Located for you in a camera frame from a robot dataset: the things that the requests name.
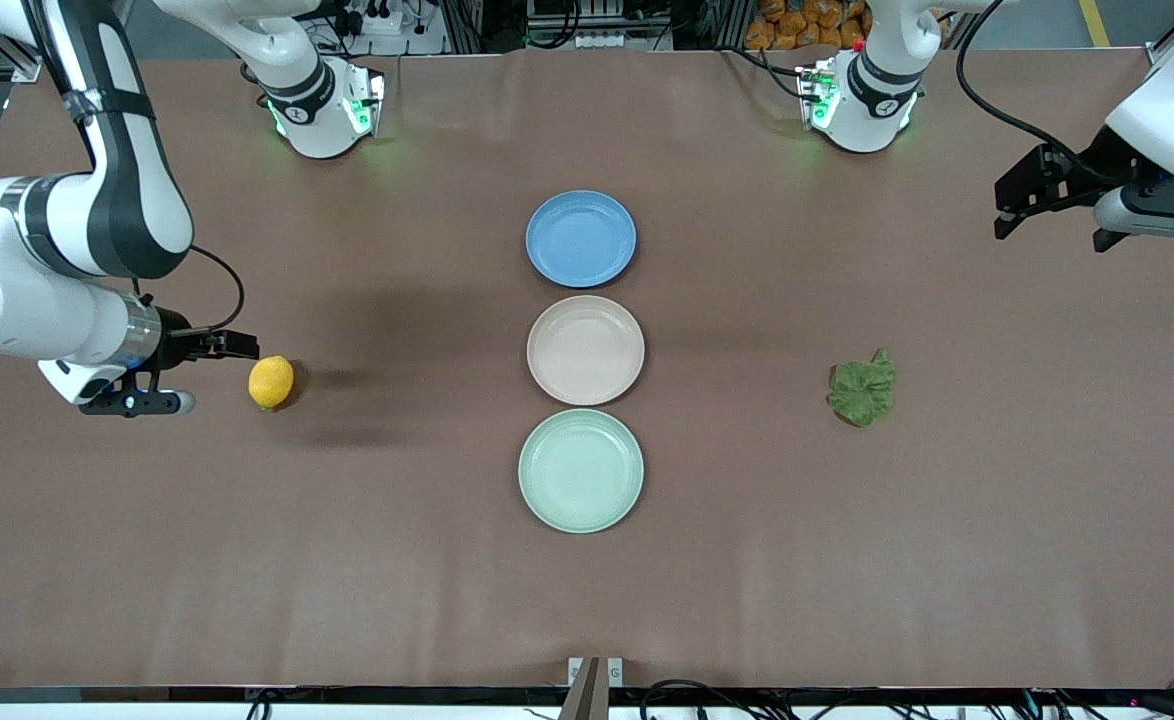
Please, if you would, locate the yellow lemon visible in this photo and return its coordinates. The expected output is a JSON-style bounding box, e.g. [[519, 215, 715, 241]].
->
[[248, 355, 296, 411]]

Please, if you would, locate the green lettuce leaf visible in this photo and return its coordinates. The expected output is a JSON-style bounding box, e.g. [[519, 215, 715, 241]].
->
[[826, 347, 899, 428]]

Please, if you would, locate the bag of orange items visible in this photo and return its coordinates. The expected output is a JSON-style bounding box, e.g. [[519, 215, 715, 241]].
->
[[744, 0, 873, 51]]

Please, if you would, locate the white power strip with plugs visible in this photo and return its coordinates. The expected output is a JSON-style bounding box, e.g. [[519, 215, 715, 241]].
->
[[332, 0, 430, 36]]

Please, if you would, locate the beige plate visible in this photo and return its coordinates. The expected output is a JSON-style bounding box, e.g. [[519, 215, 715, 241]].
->
[[526, 295, 646, 407]]

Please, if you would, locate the blue plate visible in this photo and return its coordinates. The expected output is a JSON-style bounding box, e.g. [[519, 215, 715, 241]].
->
[[525, 190, 638, 289]]

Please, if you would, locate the mint green plate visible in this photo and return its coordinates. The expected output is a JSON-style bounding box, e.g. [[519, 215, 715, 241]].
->
[[518, 409, 645, 534]]

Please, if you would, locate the dark electronics rack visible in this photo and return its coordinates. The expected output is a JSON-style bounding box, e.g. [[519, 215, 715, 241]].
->
[[525, 0, 676, 31]]

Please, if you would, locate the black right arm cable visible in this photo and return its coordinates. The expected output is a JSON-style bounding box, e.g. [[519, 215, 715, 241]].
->
[[187, 244, 246, 336]]

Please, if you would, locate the black base cable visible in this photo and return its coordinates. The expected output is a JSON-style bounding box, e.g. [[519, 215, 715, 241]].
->
[[727, 47, 808, 101]]

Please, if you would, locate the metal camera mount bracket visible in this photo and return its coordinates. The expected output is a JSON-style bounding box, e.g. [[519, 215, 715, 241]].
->
[[567, 657, 625, 720]]

